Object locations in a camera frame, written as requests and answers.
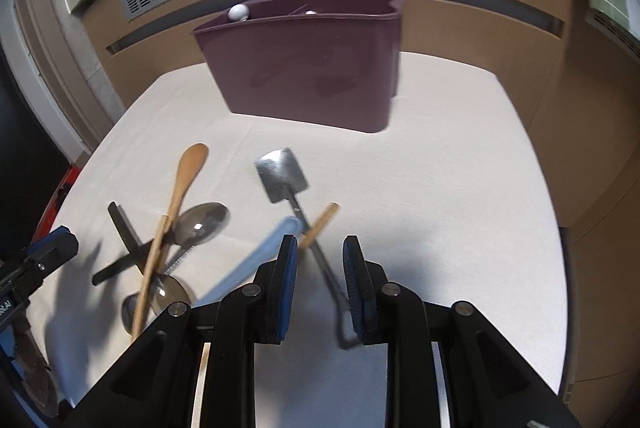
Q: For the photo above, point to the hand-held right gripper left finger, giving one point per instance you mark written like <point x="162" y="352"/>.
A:
<point x="287" y="288"/>

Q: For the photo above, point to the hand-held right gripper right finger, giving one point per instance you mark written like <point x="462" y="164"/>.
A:
<point x="355" y="288"/>

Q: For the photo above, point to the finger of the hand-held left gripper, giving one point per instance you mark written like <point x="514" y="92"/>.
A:
<point x="52" y="248"/>

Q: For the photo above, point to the light blue plastic utensil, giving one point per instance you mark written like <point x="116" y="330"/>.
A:
<point x="270" y="248"/>

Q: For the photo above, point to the black plastic utensil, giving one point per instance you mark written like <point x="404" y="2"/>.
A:
<point x="122" y="223"/>
<point x="117" y="270"/>

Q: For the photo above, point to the wooden chopstick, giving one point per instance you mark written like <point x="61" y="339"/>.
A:
<point x="322" y="220"/>

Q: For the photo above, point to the metal shovel-shaped spoon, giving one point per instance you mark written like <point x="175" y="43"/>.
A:
<point x="282" y="175"/>

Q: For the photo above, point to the plain metal spoon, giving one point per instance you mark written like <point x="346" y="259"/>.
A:
<point x="167" y="295"/>

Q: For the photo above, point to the light wooden spoon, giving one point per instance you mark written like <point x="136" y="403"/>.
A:
<point x="190" y="163"/>

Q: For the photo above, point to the maroon plastic utensil holder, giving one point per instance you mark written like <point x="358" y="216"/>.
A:
<point x="300" y="68"/>

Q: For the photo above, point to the red object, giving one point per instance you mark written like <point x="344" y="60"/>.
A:
<point x="62" y="193"/>

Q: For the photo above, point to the small metal utensil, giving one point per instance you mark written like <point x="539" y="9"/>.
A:
<point x="310" y="12"/>

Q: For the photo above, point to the white ball-tipped utensil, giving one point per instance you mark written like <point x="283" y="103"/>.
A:
<point x="238" y="12"/>

